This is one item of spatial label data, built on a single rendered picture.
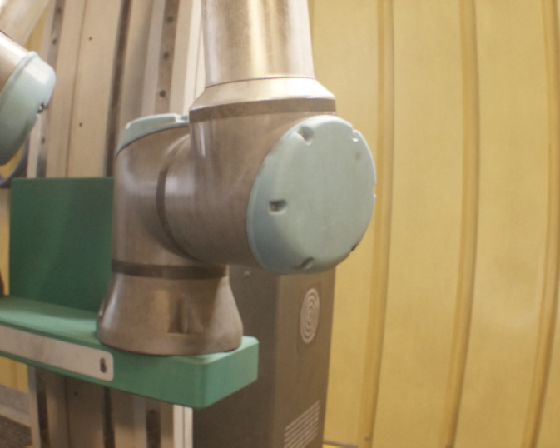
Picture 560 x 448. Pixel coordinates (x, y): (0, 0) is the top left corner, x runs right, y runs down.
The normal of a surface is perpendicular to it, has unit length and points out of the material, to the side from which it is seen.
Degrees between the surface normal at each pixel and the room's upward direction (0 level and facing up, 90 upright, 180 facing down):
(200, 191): 97
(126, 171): 88
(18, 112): 104
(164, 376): 90
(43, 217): 90
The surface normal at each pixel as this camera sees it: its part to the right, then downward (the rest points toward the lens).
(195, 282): 0.53, 0.04
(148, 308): -0.08, -0.32
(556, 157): -0.39, 0.01
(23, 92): 0.74, -0.01
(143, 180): -0.71, -0.18
